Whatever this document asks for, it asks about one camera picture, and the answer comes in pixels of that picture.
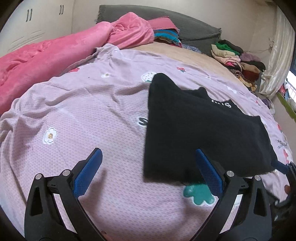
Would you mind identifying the black sweater orange cuffs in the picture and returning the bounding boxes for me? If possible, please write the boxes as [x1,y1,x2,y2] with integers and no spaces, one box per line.
[144,73,277,183]

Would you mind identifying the pile of folded clothes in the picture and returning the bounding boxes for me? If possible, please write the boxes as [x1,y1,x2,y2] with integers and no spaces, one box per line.
[211,40,266,92]

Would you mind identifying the striped folded clothes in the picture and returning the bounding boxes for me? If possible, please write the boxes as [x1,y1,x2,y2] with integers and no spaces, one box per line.
[154,29,182,48]

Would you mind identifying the right hand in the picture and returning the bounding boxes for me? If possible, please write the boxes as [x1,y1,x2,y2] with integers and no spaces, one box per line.
[285,185,290,194]

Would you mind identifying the window with grille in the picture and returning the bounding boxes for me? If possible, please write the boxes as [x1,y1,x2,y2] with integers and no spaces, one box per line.
[276,71,295,121]

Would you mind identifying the lilac strawberry print bedsheet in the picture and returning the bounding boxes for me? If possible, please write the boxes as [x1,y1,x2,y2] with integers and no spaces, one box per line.
[1,45,292,240]

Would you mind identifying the cream satin curtain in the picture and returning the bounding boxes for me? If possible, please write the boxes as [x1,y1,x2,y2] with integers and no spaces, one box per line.
[259,8,295,98]

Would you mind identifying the pink fleece blanket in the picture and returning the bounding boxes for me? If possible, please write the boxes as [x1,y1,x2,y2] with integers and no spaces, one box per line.
[1,12,177,113]

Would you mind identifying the beige mattress pad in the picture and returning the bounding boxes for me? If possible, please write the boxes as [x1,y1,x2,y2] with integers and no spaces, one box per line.
[132,42,249,93]

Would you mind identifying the grey headboard cover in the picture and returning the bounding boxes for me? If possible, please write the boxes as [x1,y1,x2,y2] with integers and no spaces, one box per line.
[96,4,222,57]

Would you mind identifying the white wardrobe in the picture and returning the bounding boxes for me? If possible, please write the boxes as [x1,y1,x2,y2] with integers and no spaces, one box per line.
[0,0,75,56]

